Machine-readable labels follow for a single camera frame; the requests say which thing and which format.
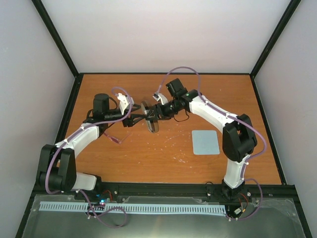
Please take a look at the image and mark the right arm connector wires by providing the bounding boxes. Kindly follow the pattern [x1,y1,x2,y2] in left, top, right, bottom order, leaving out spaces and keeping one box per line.
[232,193,249,216]

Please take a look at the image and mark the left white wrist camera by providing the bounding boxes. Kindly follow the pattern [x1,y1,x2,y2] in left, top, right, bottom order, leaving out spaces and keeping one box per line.
[116,93,134,115]

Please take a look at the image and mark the black aluminium mounting rail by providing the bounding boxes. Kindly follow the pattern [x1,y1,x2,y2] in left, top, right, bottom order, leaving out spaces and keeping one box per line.
[32,181,297,201]

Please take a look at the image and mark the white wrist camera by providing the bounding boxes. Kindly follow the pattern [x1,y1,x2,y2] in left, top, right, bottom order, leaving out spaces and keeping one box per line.
[116,93,134,115]
[153,93,168,105]

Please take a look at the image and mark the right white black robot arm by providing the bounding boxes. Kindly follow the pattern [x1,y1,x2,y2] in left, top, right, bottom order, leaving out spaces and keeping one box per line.
[141,78,257,200]

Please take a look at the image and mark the light blue cleaning cloth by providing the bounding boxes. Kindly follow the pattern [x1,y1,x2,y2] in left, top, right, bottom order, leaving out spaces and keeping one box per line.
[192,130,220,155]

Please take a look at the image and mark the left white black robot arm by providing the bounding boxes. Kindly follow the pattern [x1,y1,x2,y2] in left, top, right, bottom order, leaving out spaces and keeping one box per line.
[36,93,143,200]

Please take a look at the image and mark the black enclosure frame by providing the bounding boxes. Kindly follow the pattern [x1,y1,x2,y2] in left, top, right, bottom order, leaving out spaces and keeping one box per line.
[14,0,313,238]

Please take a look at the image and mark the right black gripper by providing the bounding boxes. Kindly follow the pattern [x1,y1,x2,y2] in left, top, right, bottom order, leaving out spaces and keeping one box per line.
[146,98,180,120]

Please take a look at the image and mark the pink transparent sunglasses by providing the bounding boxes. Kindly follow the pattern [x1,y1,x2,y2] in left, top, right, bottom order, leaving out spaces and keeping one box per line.
[103,131,133,144]

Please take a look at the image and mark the light blue slotted cable duct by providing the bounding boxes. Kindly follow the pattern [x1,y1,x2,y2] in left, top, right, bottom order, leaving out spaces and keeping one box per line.
[39,201,226,216]

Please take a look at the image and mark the plaid brown glasses case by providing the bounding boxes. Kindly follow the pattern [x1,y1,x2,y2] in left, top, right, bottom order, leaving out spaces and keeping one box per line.
[141,101,159,133]

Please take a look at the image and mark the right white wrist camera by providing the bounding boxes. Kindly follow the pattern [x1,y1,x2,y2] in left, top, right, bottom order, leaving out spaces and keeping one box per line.
[153,93,168,105]

